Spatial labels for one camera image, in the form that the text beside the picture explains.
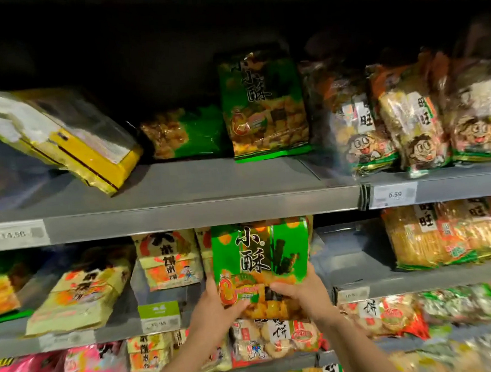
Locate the cartoon face rice cracker bag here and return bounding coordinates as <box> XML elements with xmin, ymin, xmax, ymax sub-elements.
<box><xmin>299</xmin><ymin>55</ymin><xmax>401</xmax><ymax>183</ymax></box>
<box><xmin>366</xmin><ymin>50</ymin><xmax>455</xmax><ymax>182</ymax></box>
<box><xmin>441</xmin><ymin>49</ymin><xmax>491</xmax><ymax>166</ymax></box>

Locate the cream and orange cracker packet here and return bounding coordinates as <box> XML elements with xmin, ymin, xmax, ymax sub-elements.
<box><xmin>20</xmin><ymin>243</ymin><xmax>141</xmax><ymax>338</ymax></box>
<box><xmin>132</xmin><ymin>228</ymin><xmax>205</xmax><ymax>293</ymax></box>

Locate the red and white cracker bag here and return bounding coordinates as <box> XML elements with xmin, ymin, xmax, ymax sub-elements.
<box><xmin>229</xmin><ymin>314</ymin><xmax>326</xmax><ymax>369</ymax></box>

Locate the person's left hand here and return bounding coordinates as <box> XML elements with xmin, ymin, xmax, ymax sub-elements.
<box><xmin>185</xmin><ymin>274</ymin><xmax>254</xmax><ymax>348</ymax></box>

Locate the person's right forearm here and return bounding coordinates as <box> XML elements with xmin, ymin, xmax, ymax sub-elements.
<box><xmin>320</xmin><ymin>310</ymin><xmax>410</xmax><ymax>372</ymax></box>

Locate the red and clear cracker bag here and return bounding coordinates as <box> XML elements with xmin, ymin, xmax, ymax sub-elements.
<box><xmin>338</xmin><ymin>292</ymin><xmax>431</xmax><ymax>347</ymax></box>

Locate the grey metal shelf board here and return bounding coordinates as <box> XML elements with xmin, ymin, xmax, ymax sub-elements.
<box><xmin>87</xmin><ymin>322</ymin><xmax>491</xmax><ymax>372</ymax></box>
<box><xmin>357</xmin><ymin>161</ymin><xmax>491</xmax><ymax>211</ymax></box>
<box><xmin>0</xmin><ymin>254</ymin><xmax>209</xmax><ymax>361</ymax></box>
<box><xmin>0</xmin><ymin>148</ymin><xmax>365</xmax><ymax>253</ymax></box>
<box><xmin>309</xmin><ymin>211</ymin><xmax>491</xmax><ymax>307</ymax></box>

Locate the green rice snack packet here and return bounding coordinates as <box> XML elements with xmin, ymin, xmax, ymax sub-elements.
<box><xmin>209</xmin><ymin>216</ymin><xmax>315</xmax><ymax>327</ymax></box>
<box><xmin>139</xmin><ymin>104</ymin><xmax>232</xmax><ymax>162</ymax></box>
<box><xmin>214</xmin><ymin>47</ymin><xmax>314</xmax><ymax>164</ymax></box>

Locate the person's right hand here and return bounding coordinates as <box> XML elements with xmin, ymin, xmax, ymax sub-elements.
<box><xmin>268</xmin><ymin>260</ymin><xmax>344</xmax><ymax>332</ymax></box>

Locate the small cream cracker packet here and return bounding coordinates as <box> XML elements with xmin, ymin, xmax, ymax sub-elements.
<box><xmin>171</xmin><ymin>325</ymin><xmax>234</xmax><ymax>372</ymax></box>
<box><xmin>126</xmin><ymin>331</ymin><xmax>176</xmax><ymax>372</ymax></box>

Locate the white price tag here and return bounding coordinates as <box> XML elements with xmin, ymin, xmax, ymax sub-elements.
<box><xmin>369</xmin><ymin>182</ymin><xmax>420</xmax><ymax>209</ymax></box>
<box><xmin>38</xmin><ymin>330</ymin><xmax>97</xmax><ymax>353</ymax></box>
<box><xmin>336</xmin><ymin>286</ymin><xmax>372</xmax><ymax>305</ymax></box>
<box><xmin>0</xmin><ymin>218</ymin><xmax>51</xmax><ymax>251</ymax></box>

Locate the orange and green snack packet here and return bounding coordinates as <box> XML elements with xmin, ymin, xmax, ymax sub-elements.
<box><xmin>0</xmin><ymin>249</ymin><xmax>44</xmax><ymax>326</ymax></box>

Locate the yellow and clear packet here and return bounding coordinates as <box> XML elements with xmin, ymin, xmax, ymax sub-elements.
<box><xmin>0</xmin><ymin>81</ymin><xmax>147</xmax><ymax>205</ymax></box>

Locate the green and white shelf label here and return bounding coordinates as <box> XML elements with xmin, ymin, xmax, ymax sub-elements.
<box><xmin>137</xmin><ymin>300</ymin><xmax>183</xmax><ymax>335</ymax></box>

